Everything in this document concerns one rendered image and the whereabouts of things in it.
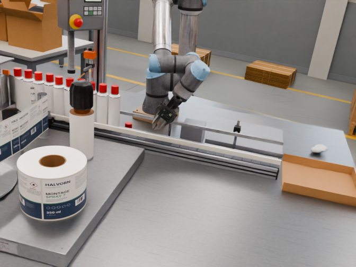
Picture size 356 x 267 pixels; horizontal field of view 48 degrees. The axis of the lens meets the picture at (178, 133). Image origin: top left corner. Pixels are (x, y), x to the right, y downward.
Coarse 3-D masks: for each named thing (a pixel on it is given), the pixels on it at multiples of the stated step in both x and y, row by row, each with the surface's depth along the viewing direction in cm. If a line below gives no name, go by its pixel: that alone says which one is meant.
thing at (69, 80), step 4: (68, 80) 170; (72, 80) 171; (68, 84) 171; (64, 88) 172; (68, 88) 171; (64, 92) 173; (68, 92) 172; (64, 96) 174; (68, 96) 172; (64, 100) 174; (68, 100) 173; (64, 104) 175; (68, 104) 174; (64, 108) 176; (68, 108) 175; (72, 108) 175; (64, 112) 177; (68, 112) 176; (68, 116) 176
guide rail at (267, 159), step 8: (64, 120) 176; (104, 128) 173; (112, 128) 172; (120, 128) 171; (144, 136) 169; (152, 136) 169; (160, 136) 168; (184, 144) 166; (192, 144) 165; (200, 144) 165; (224, 152) 163; (232, 152) 162; (240, 152) 162; (256, 160) 161; (264, 160) 160; (272, 160) 160; (280, 160) 159
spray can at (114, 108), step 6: (114, 90) 168; (114, 96) 169; (120, 96) 171; (114, 102) 170; (108, 108) 173; (114, 108) 171; (108, 114) 174; (114, 114) 172; (108, 120) 174; (114, 120) 173
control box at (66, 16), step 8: (64, 0) 160; (72, 0) 159; (80, 0) 161; (64, 8) 161; (72, 8) 160; (80, 8) 162; (64, 16) 162; (72, 16) 161; (80, 16) 163; (88, 16) 166; (96, 16) 168; (64, 24) 164; (72, 24) 162; (88, 24) 167; (96, 24) 170
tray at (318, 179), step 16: (288, 160) 176; (304, 160) 174; (288, 176) 164; (304, 176) 166; (320, 176) 167; (336, 176) 169; (352, 176) 169; (304, 192) 152; (320, 192) 151; (336, 192) 157; (352, 192) 158
